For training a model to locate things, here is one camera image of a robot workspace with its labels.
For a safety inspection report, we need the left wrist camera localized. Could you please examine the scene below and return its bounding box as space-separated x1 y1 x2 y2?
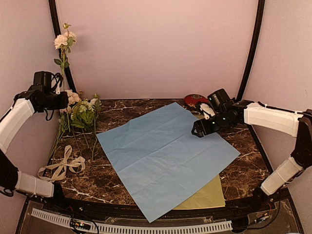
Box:
33 71 63 94

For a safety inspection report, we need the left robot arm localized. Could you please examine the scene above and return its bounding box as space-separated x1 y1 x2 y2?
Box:
0 90 69 213

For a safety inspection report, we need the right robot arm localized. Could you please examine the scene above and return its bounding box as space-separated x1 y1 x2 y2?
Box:
191 100 312 212

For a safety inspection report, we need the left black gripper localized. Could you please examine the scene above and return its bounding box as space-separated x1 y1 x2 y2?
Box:
41 91 69 110

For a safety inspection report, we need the cream rose stem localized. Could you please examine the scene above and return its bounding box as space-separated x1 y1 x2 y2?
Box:
54 22 77 78

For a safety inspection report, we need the yellow-green wrapping paper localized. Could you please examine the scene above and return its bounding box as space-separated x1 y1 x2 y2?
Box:
174 175 225 210

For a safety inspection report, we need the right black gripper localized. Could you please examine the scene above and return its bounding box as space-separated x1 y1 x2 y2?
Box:
192 111 234 138

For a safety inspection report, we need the white slotted cable duct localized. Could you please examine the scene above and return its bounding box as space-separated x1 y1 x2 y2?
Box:
31 208 233 234

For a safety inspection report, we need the light blue wrapping paper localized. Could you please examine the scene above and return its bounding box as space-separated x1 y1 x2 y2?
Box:
97 103 239 222

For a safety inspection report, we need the cream ribbon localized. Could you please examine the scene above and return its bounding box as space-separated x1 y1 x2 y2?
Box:
37 145 86 182

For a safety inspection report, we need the right black frame post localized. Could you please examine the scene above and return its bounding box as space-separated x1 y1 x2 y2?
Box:
236 0 265 101

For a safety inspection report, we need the black frame post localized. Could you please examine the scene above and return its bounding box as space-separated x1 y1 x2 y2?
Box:
48 0 77 92
236 0 265 101

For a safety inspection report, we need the red decorated round plate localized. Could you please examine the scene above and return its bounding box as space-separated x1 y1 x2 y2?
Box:
183 94 209 108

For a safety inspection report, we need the left black frame post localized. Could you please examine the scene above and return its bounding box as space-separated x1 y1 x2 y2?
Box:
48 0 77 92

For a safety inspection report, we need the pink rose stem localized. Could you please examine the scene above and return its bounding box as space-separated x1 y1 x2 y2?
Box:
50 89 81 157

